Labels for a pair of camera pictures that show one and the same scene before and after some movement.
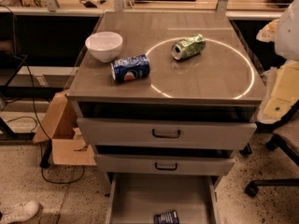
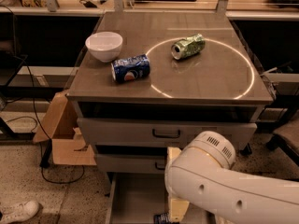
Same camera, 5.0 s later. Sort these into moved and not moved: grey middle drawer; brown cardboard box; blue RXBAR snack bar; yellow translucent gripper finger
Moved: yellow translucent gripper finger
Not moved: brown cardboard box; grey middle drawer; blue RXBAR snack bar
